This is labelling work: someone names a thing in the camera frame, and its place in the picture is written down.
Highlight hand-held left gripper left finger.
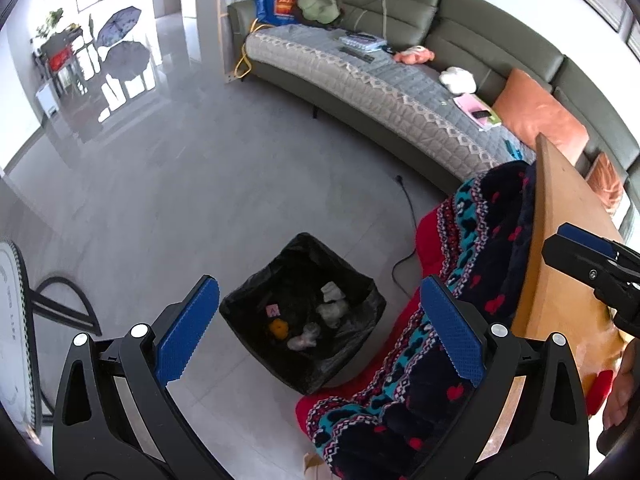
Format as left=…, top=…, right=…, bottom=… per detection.
left=51, top=275, right=236, bottom=480

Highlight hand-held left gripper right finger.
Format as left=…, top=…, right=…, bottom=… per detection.
left=410, top=275, right=591, bottom=480

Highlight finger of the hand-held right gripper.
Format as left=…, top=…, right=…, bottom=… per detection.
left=544, top=223, right=640, bottom=313

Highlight black bag lined trash bin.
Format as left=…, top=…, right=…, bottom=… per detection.
left=218, top=232, right=387, bottom=396

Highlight person's right hand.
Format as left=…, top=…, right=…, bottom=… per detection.
left=602, top=340, right=640, bottom=430

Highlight wooden table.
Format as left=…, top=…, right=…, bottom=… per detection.
left=475, top=132, right=632, bottom=466

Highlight red cloth piece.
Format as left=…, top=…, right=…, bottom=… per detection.
left=585, top=370, right=614, bottom=416

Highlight small orange pillow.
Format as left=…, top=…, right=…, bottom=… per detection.
left=585, top=152, right=632, bottom=219

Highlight patterned fleece blanket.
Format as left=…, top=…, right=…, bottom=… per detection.
left=295, top=160, right=538, bottom=480

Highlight grey crumpled tissue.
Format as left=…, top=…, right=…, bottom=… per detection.
left=287, top=322, right=321, bottom=351
left=316, top=300, right=351, bottom=327

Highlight white crumpled tissue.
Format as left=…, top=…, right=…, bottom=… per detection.
left=320, top=282, right=348, bottom=304

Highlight large orange pillow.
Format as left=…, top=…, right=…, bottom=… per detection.
left=492, top=68, right=590, bottom=166

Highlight pink booklet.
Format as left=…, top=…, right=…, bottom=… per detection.
left=454, top=92, right=503, bottom=131

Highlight white plush toy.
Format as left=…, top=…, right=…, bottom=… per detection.
left=439, top=66, right=477, bottom=95

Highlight pink plush toy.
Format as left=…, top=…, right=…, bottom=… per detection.
left=392, top=46, right=436, bottom=66

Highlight white floor appliance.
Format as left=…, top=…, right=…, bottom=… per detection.
left=36, top=82, right=59, bottom=119

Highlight dark grey umbrella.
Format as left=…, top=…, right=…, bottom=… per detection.
left=102, top=41, right=151, bottom=81

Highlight long black remote control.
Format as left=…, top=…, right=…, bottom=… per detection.
left=339, top=46, right=376, bottom=64

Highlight grey quilted sofa cover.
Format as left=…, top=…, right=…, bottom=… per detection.
left=245, top=25, right=538, bottom=181

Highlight stack of booklets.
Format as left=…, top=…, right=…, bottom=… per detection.
left=339, top=31, right=388, bottom=54

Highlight dark side table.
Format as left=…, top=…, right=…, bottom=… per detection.
left=32, top=27, right=84, bottom=99

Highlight blue patterned umbrella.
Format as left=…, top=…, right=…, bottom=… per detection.
left=96, top=6, right=142, bottom=49

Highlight potted plants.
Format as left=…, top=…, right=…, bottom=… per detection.
left=35, top=8, right=66, bottom=39

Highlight green hat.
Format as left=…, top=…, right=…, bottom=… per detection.
left=297, top=0, right=346, bottom=26

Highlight black floor cable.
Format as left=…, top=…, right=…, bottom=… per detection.
left=391, top=175, right=426, bottom=291

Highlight yellow cable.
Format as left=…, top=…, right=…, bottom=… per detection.
left=235, top=17, right=261, bottom=81

